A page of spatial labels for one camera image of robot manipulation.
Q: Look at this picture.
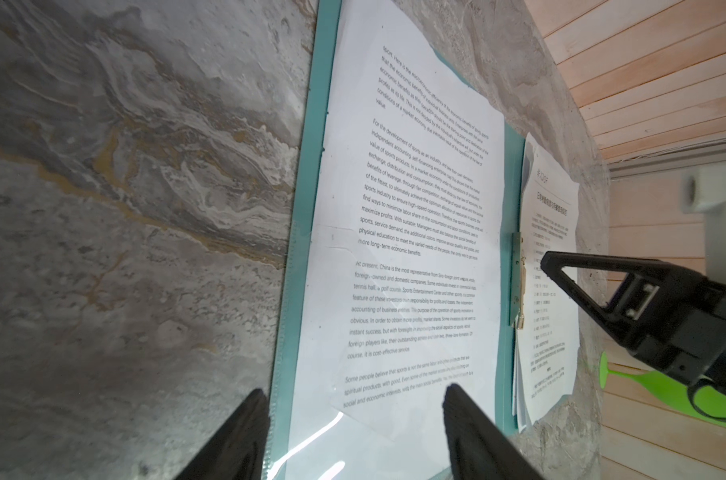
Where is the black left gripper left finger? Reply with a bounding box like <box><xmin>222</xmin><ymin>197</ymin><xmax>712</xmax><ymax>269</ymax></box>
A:
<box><xmin>176</xmin><ymin>389</ymin><xmax>270</xmax><ymax>480</ymax></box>

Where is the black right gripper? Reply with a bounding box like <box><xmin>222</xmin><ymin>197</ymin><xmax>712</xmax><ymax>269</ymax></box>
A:
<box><xmin>540</xmin><ymin>251</ymin><xmax>726</xmax><ymax>399</ymax></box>

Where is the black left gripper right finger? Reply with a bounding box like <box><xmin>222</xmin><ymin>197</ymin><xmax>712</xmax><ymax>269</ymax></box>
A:
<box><xmin>443</xmin><ymin>384</ymin><xmax>542</xmax><ymax>480</ymax></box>

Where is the printed paper sheet bottom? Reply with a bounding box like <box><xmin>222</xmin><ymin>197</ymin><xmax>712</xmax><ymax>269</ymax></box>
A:
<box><xmin>516</xmin><ymin>134</ymin><xmax>579</xmax><ymax>431</ymax></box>

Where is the printed paper sheet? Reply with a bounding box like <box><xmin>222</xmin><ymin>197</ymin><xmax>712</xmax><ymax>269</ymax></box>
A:
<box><xmin>516</xmin><ymin>134</ymin><xmax>579</xmax><ymax>431</ymax></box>
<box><xmin>266</xmin><ymin>0</ymin><xmax>507</xmax><ymax>480</ymax></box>

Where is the teal green folder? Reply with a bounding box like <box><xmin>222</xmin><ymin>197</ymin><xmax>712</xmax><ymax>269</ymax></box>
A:
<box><xmin>260</xmin><ymin>0</ymin><xmax>571</xmax><ymax>480</ymax></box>

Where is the printed paper sheet top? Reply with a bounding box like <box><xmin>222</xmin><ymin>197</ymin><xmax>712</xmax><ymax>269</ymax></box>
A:
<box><xmin>266</xmin><ymin>0</ymin><xmax>507</xmax><ymax>480</ymax></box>

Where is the metal folder clip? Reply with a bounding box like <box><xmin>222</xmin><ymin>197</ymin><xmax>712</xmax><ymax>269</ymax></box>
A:
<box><xmin>510</xmin><ymin>232</ymin><xmax>526</xmax><ymax>330</ymax></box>

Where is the green plastic goblet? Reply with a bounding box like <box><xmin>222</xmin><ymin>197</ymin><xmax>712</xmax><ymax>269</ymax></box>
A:
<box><xmin>599</xmin><ymin>352</ymin><xmax>726</xmax><ymax>428</ymax></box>

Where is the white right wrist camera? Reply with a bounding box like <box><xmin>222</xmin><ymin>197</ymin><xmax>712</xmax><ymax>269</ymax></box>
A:
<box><xmin>681</xmin><ymin>162</ymin><xmax>726</xmax><ymax>284</ymax></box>

